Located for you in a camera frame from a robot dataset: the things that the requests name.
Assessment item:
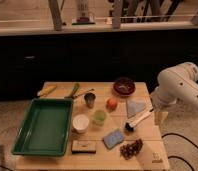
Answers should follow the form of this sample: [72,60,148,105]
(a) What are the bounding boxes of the green plastic tray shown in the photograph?
[12,99,73,157]

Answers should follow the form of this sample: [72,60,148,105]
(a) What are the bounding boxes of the orange-red apple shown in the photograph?
[106,98,118,110]

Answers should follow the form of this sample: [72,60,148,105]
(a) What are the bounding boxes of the green plastic cup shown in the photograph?
[93,110,107,126]

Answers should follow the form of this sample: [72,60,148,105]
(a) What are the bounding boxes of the light blue triangular cloth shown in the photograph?
[126,100,146,118]

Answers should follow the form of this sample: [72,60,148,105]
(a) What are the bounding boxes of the bunch of dark grapes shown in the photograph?
[120,139,143,160]

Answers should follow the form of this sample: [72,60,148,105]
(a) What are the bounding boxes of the brown rectangular block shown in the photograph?
[71,140,96,153]

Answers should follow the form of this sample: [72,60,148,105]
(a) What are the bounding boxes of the blue sponge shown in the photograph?
[103,129,124,149]

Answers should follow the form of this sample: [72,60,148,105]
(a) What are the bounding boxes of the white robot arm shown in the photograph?
[150,62,198,126]

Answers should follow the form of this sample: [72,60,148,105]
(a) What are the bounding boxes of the small metal cup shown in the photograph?
[84,93,96,108]

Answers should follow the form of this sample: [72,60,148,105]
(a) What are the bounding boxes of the white paper cup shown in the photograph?
[72,114,89,133]

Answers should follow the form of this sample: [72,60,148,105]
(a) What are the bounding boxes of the dark red bowl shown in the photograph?
[113,77,136,96]

